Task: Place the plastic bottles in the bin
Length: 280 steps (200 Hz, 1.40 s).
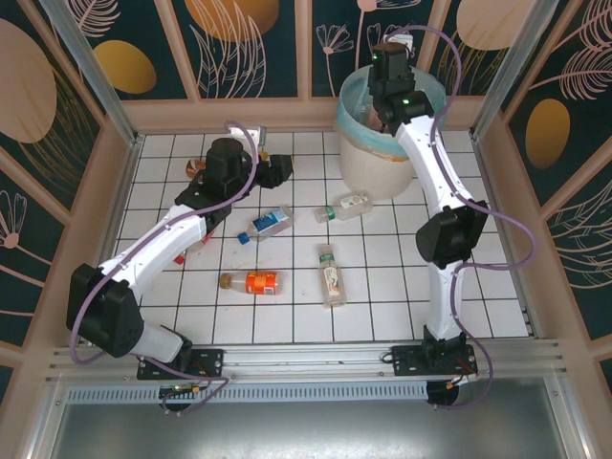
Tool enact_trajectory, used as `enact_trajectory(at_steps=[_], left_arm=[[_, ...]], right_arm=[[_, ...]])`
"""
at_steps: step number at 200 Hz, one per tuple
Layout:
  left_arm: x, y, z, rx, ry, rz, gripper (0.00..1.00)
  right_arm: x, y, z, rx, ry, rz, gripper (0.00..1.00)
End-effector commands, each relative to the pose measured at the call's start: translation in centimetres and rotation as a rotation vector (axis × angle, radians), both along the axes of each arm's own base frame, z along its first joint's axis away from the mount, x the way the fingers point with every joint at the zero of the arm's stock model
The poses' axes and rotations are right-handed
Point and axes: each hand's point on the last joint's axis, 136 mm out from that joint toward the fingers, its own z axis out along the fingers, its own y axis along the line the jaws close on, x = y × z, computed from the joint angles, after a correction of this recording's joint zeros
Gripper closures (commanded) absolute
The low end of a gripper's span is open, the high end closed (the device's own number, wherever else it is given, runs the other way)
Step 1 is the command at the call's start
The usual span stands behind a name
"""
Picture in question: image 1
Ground beige label tea bottle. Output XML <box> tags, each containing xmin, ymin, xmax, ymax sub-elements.
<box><xmin>317</xmin><ymin>243</ymin><xmax>348</xmax><ymax>309</ymax></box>

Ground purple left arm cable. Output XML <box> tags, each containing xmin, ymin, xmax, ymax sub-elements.
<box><xmin>69</xmin><ymin>119</ymin><xmax>259</xmax><ymax>417</ymax></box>

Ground grey slotted cable duct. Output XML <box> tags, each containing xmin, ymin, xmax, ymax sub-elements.
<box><xmin>66</xmin><ymin>382</ymin><xmax>429</xmax><ymax>404</ymax></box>

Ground light blue bin liner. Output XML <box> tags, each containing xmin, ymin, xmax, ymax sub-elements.
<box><xmin>334</xmin><ymin>66</ymin><xmax>450</xmax><ymax>162</ymax></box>

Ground aluminium corner post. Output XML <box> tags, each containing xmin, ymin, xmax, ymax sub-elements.
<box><xmin>470</xmin><ymin>0</ymin><xmax>560</xmax><ymax>142</ymax></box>
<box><xmin>37</xmin><ymin>0</ymin><xmax>144</xmax><ymax>147</ymax></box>

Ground dark panel with gold oval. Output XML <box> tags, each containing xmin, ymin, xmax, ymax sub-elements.
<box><xmin>71</xmin><ymin>0</ymin><xmax>192</xmax><ymax>102</ymax></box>

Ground blue label plastic bottle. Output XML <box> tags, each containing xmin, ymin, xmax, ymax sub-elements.
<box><xmin>237</xmin><ymin>206</ymin><xmax>294</xmax><ymax>245</ymax></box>

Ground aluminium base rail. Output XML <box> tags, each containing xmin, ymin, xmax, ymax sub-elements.
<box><xmin>45</xmin><ymin>339</ymin><xmax>568</xmax><ymax>383</ymax></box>

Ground dark panel with flower outlines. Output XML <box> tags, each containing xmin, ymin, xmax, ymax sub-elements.
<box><xmin>308</xmin><ymin>0</ymin><xmax>434</xmax><ymax>99</ymax></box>

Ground dark panel thin gold lines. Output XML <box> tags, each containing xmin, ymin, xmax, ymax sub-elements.
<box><xmin>0</xmin><ymin>0</ymin><xmax>106</xmax><ymax>214</ymax></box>

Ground grey metal sheet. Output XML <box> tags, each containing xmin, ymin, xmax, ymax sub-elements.
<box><xmin>28</xmin><ymin>377</ymin><xmax>589</xmax><ymax>459</ymax></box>

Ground aluminium side rail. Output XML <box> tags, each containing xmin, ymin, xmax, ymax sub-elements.
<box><xmin>95</xmin><ymin>136</ymin><xmax>144</xmax><ymax>269</ymax></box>
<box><xmin>470</xmin><ymin>136</ymin><xmax>544</xmax><ymax>339</ymax></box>

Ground orange label brown cap bottle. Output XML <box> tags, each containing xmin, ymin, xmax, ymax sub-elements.
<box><xmin>218</xmin><ymin>270</ymin><xmax>284</xmax><ymax>297</ymax></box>

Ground dark panel oval and fern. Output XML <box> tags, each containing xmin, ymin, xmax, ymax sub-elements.
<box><xmin>499</xmin><ymin>0</ymin><xmax>612</xmax><ymax>211</ymax></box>

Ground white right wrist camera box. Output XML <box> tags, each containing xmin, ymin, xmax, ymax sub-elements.
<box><xmin>383</xmin><ymin>29</ymin><xmax>415</xmax><ymax>49</ymax></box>

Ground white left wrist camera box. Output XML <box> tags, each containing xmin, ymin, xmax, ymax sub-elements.
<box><xmin>224</xmin><ymin>120</ymin><xmax>268</xmax><ymax>148</ymax></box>

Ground dark panel with beige disc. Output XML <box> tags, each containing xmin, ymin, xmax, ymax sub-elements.
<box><xmin>427</xmin><ymin>0</ymin><xmax>532</xmax><ymax>92</ymax></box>

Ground white plastic waste bin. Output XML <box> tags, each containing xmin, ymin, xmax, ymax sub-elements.
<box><xmin>334</xmin><ymin>66</ymin><xmax>450</xmax><ymax>201</ymax></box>

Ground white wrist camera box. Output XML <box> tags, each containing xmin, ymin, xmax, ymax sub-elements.
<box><xmin>383</xmin><ymin>29</ymin><xmax>415</xmax><ymax>49</ymax></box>
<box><xmin>224</xmin><ymin>120</ymin><xmax>268</xmax><ymax>148</ymax></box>

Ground green cap clear bottle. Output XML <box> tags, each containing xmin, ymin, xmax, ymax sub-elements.
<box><xmin>314</xmin><ymin>190</ymin><xmax>375</xmax><ymax>225</ymax></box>

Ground dark panel with flower stem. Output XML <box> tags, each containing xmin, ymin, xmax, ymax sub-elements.
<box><xmin>0</xmin><ymin>162</ymin><xmax>68</xmax><ymax>345</ymax></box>

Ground dark panel with leaf outlines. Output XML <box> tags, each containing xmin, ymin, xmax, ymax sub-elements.
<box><xmin>169</xmin><ymin>0</ymin><xmax>305</xmax><ymax>101</ymax></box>

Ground dark panel with fern outlines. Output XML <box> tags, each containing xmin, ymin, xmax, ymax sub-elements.
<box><xmin>542</xmin><ymin>162</ymin><xmax>612</xmax><ymax>343</ymax></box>

